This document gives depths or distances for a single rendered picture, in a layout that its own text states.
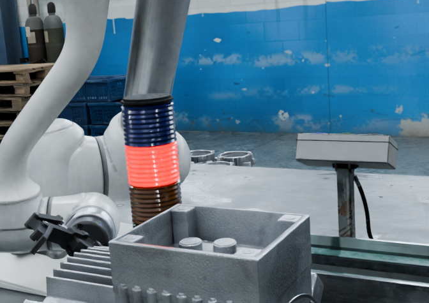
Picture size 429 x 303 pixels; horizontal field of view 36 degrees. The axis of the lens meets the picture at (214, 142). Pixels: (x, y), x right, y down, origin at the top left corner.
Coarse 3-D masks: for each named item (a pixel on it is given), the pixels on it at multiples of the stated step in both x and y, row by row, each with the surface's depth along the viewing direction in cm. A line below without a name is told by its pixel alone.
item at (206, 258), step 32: (160, 224) 53; (192, 224) 55; (224, 224) 54; (256, 224) 53; (288, 224) 50; (128, 256) 47; (160, 256) 46; (192, 256) 45; (224, 256) 43; (256, 256) 43; (288, 256) 47; (128, 288) 48; (160, 288) 46; (192, 288) 45; (224, 288) 44; (256, 288) 43; (288, 288) 47
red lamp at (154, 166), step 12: (168, 144) 73; (132, 156) 73; (144, 156) 72; (156, 156) 72; (168, 156) 73; (132, 168) 73; (144, 168) 72; (156, 168) 72; (168, 168) 73; (132, 180) 73; (144, 180) 73; (156, 180) 72; (168, 180) 73
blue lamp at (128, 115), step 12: (132, 108) 71; (144, 108) 71; (156, 108) 71; (168, 108) 72; (132, 120) 72; (144, 120) 71; (156, 120) 71; (168, 120) 72; (132, 132) 72; (144, 132) 71; (156, 132) 72; (168, 132) 72; (132, 144) 72; (144, 144) 72; (156, 144) 72
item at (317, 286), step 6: (312, 276) 53; (318, 276) 53; (312, 282) 52; (318, 282) 53; (312, 288) 52; (318, 288) 54; (312, 294) 52; (318, 294) 53; (30, 300) 51; (318, 300) 53
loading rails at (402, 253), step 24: (312, 240) 108; (336, 240) 107; (360, 240) 105; (384, 240) 104; (312, 264) 105; (336, 264) 103; (360, 264) 101; (384, 264) 100; (408, 264) 98; (336, 288) 92; (360, 288) 90; (384, 288) 89; (408, 288) 87
